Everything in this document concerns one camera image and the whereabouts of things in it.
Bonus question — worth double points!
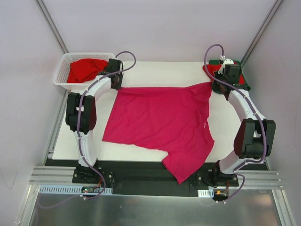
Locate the pink t shirt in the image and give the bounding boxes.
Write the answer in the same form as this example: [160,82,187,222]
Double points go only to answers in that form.
[103,82,214,183]

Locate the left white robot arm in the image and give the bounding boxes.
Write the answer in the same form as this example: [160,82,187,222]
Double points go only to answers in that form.
[65,58,124,183]

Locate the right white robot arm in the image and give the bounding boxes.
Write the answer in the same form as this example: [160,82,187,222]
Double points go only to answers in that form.
[211,60,276,186]

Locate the folded green t shirt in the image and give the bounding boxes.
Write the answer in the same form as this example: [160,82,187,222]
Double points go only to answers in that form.
[207,59,251,91]

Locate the folded red t shirt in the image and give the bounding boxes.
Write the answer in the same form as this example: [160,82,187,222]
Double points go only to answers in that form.
[203,63,246,86]

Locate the red crumpled t shirt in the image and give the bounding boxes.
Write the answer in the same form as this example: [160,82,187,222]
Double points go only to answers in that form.
[67,58,108,83]

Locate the white plastic basket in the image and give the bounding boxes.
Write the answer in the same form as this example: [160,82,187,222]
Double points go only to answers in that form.
[53,52,115,90]

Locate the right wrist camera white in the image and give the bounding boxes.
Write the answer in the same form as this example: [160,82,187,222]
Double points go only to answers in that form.
[218,55,234,75]

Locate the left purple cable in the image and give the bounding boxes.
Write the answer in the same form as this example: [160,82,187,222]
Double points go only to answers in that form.
[37,50,137,209]

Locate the purple cable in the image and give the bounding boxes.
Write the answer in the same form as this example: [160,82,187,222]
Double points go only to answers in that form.
[37,50,137,209]
[203,43,269,208]

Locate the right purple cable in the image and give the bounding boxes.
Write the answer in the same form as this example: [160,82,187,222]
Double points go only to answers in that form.
[203,43,269,208]

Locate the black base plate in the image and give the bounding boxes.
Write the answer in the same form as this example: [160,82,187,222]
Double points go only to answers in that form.
[44,159,270,196]

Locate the right grey cable duct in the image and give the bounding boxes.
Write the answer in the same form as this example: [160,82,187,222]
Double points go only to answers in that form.
[198,189,214,198]

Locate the grey cable duct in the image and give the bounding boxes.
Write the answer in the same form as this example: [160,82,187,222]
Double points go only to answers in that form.
[198,189,214,198]
[40,185,113,195]

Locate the left grey cable duct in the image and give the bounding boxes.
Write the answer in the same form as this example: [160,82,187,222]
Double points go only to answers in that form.
[40,185,113,195]

